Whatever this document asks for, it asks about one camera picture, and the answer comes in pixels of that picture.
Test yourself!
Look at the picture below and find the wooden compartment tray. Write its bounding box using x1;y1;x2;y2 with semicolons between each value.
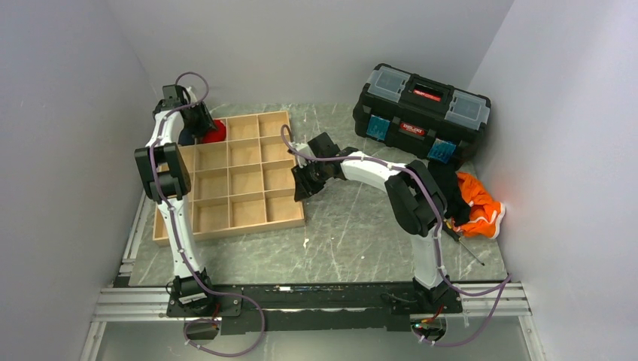
180;111;305;241

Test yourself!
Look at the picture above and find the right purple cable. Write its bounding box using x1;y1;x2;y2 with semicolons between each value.
280;123;513;348

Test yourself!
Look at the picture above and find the purple cable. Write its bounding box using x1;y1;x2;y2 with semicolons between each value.
280;123;513;348
149;71;266;358

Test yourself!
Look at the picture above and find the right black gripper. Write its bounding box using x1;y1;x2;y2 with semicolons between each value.
290;161;329;204

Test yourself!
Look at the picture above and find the black garment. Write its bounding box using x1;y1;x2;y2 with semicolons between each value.
427;160;471;226

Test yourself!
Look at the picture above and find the orange garment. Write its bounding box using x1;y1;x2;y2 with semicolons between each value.
453;171;506;239

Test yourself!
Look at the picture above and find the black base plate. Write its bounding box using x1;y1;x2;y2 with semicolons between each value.
166;281;463;335

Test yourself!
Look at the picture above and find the black toolbox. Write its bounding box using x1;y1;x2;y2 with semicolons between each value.
353;63;491;167

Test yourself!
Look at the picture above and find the yellow black screwdriver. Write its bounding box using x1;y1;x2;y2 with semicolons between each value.
443;219;486;266

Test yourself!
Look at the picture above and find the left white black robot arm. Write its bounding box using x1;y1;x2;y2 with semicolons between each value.
134;83;217;316

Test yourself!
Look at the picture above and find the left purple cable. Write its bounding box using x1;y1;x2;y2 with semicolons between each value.
149;71;266;358

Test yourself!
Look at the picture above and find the dark blue rolled garment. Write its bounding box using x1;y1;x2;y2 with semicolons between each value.
178;126;197;147

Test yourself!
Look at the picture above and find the red white underwear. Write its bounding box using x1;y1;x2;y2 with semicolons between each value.
200;119;227;144

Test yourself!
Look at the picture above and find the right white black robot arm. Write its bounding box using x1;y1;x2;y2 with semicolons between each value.
283;132;449;312

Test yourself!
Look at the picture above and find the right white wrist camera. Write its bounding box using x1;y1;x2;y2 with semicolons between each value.
290;142;314;164

